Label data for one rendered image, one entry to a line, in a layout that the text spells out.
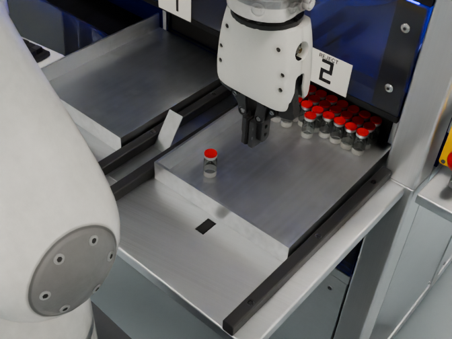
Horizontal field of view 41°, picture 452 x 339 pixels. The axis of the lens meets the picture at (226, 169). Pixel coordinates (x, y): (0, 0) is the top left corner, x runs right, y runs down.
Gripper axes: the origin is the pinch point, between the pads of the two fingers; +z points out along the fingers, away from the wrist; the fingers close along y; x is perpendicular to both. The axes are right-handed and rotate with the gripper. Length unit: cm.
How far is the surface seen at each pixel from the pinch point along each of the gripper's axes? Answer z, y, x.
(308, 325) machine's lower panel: 73, 0, -28
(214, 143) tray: 22.2, 18.6, -14.7
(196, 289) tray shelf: 22.4, 0.3, 9.7
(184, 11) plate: 9.6, 38.3, -28.0
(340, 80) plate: 8.8, 4.2, -27.9
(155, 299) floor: 110, 50, -27
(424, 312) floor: 110, -14, -80
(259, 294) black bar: 20.4, -7.4, 5.8
